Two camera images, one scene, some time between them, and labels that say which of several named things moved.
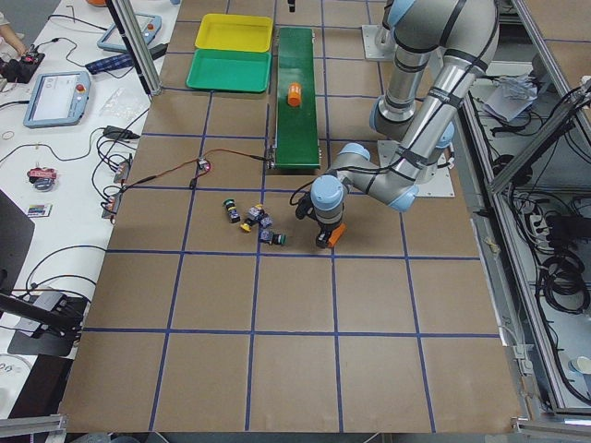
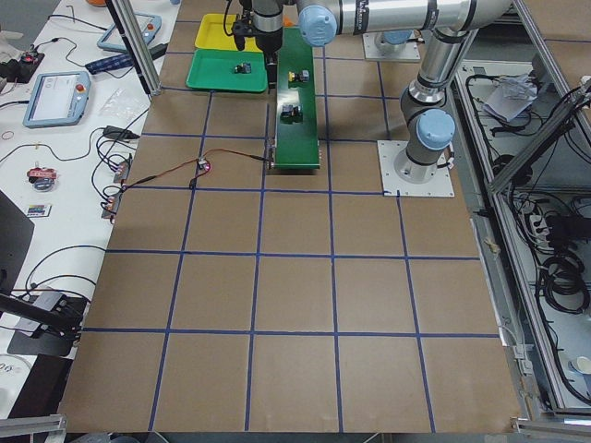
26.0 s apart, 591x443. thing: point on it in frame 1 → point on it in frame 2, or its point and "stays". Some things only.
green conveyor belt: [296, 143] stays
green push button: [232, 209] → [243, 68]
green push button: [269, 237] → [291, 114]
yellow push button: [254, 217] → [303, 76]
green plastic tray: [239, 70] stays
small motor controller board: [203, 165] stays
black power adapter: [118, 133] stays
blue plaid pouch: [122, 61] stays
